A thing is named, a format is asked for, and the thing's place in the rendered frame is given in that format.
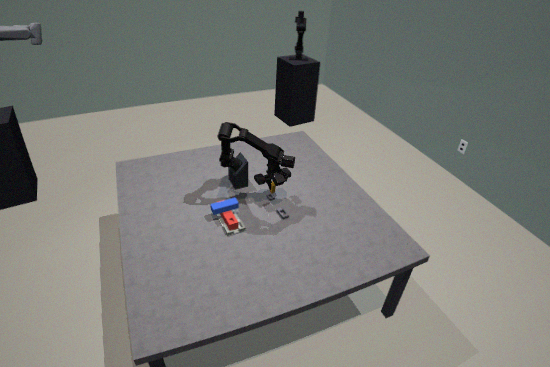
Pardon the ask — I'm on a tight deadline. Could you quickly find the red rectangular block with two square slots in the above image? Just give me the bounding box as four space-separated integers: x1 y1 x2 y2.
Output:
220 210 239 231

